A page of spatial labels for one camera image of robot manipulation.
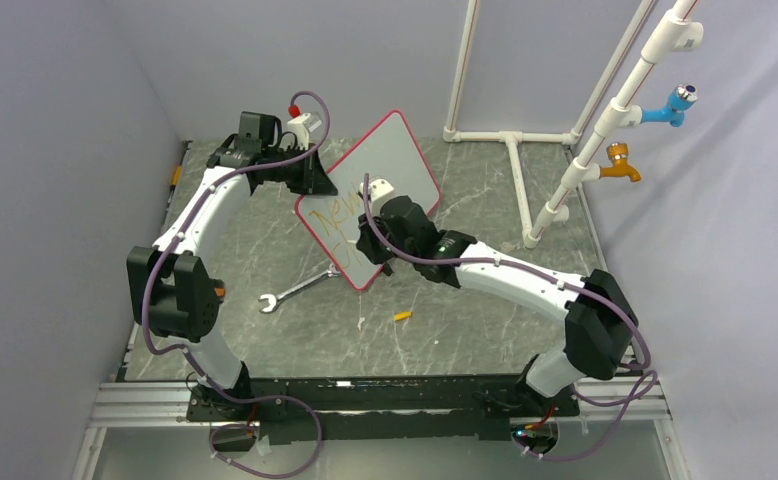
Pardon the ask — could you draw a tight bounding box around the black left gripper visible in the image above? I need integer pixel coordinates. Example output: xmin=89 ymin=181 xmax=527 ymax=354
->
xmin=264 ymin=143 xmax=338 ymax=197

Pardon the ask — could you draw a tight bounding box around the pink framed whiteboard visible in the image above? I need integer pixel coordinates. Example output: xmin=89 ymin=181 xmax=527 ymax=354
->
xmin=295 ymin=110 xmax=441 ymax=291

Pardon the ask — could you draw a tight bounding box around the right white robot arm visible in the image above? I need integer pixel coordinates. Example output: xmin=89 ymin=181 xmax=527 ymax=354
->
xmin=356 ymin=194 xmax=638 ymax=415

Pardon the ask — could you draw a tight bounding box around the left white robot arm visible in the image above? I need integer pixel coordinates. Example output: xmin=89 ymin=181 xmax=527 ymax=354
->
xmin=126 ymin=106 xmax=338 ymax=420

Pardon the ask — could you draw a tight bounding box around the silver wrench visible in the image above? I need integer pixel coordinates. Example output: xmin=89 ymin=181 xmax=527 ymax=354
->
xmin=258 ymin=266 xmax=341 ymax=314

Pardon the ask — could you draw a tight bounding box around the orange tap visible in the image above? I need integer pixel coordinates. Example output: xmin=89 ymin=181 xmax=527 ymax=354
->
xmin=599 ymin=142 xmax=642 ymax=183

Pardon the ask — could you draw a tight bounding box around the blue tap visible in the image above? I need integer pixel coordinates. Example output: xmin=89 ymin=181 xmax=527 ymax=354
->
xmin=640 ymin=84 xmax=698 ymax=128

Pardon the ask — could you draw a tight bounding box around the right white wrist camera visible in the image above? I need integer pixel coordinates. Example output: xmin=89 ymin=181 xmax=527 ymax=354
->
xmin=358 ymin=178 xmax=396 ymax=217

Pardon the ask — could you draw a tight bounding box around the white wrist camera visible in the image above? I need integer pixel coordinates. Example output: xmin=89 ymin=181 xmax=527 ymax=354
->
xmin=358 ymin=178 xmax=396 ymax=217
xmin=287 ymin=104 xmax=323 ymax=150

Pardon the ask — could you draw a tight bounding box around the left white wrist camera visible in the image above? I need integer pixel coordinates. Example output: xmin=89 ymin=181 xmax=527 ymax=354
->
xmin=287 ymin=104 xmax=323 ymax=150

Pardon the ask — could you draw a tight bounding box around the orange black tool at wall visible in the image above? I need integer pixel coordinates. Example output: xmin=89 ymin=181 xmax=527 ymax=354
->
xmin=169 ymin=165 xmax=182 ymax=192

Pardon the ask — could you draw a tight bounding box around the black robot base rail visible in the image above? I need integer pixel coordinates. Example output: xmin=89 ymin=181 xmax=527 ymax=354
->
xmin=185 ymin=374 xmax=580 ymax=445

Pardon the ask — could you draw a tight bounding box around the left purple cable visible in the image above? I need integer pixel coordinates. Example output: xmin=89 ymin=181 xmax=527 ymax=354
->
xmin=140 ymin=90 xmax=333 ymax=478

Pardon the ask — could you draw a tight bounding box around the aluminium frame rail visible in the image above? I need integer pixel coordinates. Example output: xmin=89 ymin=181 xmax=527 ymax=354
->
xmin=70 ymin=380 xmax=195 ymax=480

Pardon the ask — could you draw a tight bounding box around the white pvc pipe frame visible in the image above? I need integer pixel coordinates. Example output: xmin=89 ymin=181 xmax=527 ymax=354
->
xmin=443 ymin=0 xmax=705 ymax=250

